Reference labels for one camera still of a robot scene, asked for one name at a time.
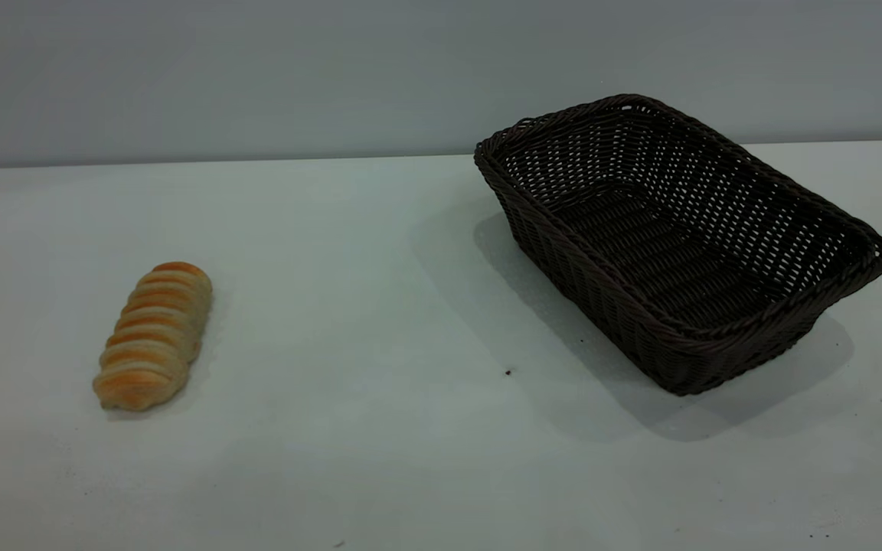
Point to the ridged golden bread roll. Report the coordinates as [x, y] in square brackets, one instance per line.
[154, 337]

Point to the dark brown wicker basket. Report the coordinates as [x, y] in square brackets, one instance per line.
[663, 252]

